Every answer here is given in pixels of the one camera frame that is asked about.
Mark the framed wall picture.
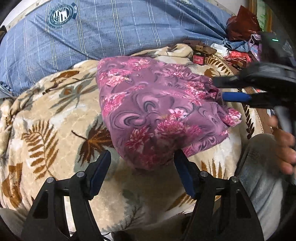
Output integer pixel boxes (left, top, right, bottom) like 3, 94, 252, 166
248, 0, 273, 32

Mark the red crumpled packet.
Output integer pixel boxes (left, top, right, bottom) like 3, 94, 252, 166
224, 51, 252, 68

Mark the dark red plastic bag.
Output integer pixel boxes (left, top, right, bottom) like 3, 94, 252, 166
226, 6, 262, 41

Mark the blue plaid quilt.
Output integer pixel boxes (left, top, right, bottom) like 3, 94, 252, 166
1, 1, 249, 98

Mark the beige leaf-print fleece blanket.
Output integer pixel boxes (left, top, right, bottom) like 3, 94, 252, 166
0, 44, 266, 233

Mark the lilac patterned cloth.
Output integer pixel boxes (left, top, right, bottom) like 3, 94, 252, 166
248, 34, 262, 62

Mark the purple pink floral garment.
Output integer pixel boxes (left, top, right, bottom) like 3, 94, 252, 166
96, 56, 242, 170

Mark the grey trouser right leg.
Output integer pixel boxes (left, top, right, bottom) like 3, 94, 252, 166
235, 133, 288, 240

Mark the brown leather pouch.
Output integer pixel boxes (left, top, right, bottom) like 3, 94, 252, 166
183, 40, 217, 55

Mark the right hand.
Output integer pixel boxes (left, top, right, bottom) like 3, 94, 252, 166
269, 116, 295, 175

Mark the small red box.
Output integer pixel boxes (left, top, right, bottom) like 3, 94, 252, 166
192, 53, 205, 65

